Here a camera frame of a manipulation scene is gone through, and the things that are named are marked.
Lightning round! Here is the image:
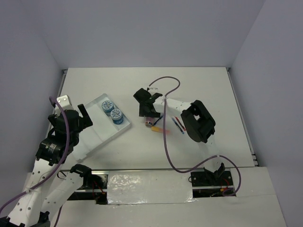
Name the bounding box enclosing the red gel pen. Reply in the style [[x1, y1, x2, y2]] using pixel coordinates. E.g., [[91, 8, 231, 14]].
[[175, 117, 186, 131]]

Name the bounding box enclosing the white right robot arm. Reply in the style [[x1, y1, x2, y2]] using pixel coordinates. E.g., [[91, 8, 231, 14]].
[[134, 88, 225, 185]]

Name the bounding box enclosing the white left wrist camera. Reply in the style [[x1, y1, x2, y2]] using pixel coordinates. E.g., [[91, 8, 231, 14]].
[[56, 95, 73, 110]]

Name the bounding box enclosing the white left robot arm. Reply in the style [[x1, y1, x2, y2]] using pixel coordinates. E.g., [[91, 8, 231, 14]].
[[0, 104, 93, 227]]

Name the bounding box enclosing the blue round container in tray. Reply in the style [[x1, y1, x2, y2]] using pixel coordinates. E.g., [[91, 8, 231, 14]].
[[101, 100, 115, 114]]

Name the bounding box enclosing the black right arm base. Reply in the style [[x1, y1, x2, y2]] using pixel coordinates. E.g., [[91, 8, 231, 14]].
[[188, 163, 235, 198]]

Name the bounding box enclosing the yellow pink highlighter pen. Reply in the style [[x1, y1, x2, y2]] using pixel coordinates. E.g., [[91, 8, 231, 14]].
[[151, 126, 170, 134]]

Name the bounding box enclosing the white divided plastic tray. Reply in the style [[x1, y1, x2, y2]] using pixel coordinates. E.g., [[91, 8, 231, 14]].
[[72, 93, 131, 163]]

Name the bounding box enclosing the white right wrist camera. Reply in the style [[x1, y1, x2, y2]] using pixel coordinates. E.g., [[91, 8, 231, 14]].
[[147, 87, 159, 94]]

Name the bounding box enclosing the blue round splash-lid container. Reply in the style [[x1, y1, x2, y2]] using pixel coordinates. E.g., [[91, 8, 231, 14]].
[[110, 108, 124, 125]]

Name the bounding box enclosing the pink sticky notes tube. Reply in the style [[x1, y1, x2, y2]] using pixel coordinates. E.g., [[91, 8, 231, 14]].
[[144, 117, 155, 128]]

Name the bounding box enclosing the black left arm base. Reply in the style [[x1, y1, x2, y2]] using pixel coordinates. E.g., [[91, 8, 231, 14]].
[[60, 164, 108, 205]]

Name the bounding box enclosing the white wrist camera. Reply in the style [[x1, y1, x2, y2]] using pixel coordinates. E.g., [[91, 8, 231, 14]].
[[147, 87, 159, 94], [56, 95, 73, 110]]

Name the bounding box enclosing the silver foil sheet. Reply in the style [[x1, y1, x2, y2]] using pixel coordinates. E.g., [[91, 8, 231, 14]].
[[107, 170, 195, 205]]

